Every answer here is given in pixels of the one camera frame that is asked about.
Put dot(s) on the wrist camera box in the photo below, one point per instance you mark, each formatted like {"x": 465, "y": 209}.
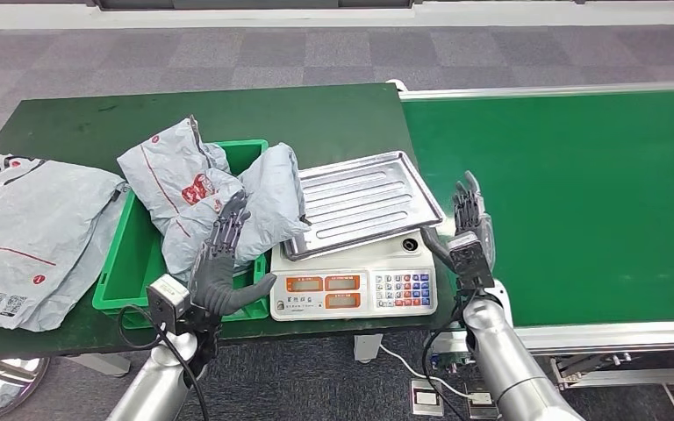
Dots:
{"x": 167, "y": 302}
{"x": 469, "y": 258}

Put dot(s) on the round chrome base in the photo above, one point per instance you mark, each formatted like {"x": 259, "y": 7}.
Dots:
{"x": 0, "y": 388}

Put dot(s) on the green conveyor belt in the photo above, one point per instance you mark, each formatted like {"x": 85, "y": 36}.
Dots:
{"x": 575, "y": 174}

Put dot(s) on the white table leg block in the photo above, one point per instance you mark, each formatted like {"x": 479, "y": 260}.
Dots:
{"x": 367, "y": 347}

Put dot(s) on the white table foot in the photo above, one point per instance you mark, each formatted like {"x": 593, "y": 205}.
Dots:
{"x": 101, "y": 365}

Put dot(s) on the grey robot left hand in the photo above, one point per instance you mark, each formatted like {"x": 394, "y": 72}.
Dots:
{"x": 220, "y": 279}

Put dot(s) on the large grey mailer with black print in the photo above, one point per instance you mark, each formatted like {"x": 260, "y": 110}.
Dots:
{"x": 84, "y": 279}

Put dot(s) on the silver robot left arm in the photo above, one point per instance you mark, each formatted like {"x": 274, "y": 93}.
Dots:
{"x": 159, "y": 378}

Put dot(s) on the large grey mailer with QR codes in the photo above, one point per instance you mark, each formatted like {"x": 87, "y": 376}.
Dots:
{"x": 17, "y": 235}

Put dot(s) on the white electronic scale body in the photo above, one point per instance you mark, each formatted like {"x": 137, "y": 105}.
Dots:
{"x": 348, "y": 285}

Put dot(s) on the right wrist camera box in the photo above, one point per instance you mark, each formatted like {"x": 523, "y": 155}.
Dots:
{"x": 469, "y": 258}

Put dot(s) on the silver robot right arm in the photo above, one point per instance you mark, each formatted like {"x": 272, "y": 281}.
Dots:
{"x": 505, "y": 360}

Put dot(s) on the green plastic crate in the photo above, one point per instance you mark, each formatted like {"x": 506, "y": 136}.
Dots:
{"x": 133, "y": 273}

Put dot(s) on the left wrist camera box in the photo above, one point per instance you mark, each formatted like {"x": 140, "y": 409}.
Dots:
{"x": 167, "y": 302}

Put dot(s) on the silver floor socket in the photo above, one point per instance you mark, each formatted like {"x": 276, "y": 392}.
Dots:
{"x": 479, "y": 401}
{"x": 427, "y": 400}

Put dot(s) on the grey parcel bag with red print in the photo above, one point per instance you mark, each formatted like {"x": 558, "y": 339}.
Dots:
{"x": 273, "y": 197}
{"x": 174, "y": 180}

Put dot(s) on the steel scale tray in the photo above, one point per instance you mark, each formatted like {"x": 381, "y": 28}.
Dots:
{"x": 366, "y": 200}

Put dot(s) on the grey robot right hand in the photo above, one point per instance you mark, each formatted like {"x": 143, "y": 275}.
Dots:
{"x": 469, "y": 218}

